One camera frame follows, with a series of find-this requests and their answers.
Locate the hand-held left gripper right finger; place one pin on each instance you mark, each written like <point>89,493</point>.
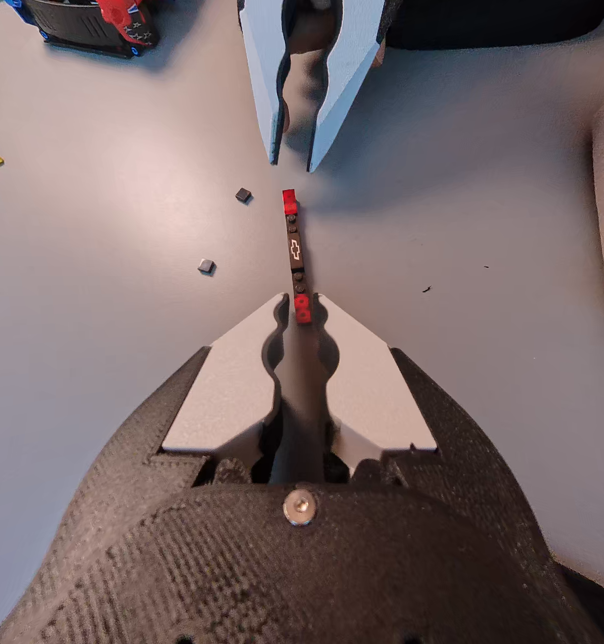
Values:
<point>377,397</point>

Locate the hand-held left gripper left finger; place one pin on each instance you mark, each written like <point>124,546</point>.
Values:
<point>221,397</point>

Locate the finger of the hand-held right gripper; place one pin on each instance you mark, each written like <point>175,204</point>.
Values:
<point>352,60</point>
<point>261,60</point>

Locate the black lego plate white emblem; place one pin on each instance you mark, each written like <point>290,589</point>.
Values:
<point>296,251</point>

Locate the small black lego tile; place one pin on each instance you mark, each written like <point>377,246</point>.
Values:
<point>206,265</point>
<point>243,194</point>

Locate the lego race car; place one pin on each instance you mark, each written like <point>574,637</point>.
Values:
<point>90,25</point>

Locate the person's right hand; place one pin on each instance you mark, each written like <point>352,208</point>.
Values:
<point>285,118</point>

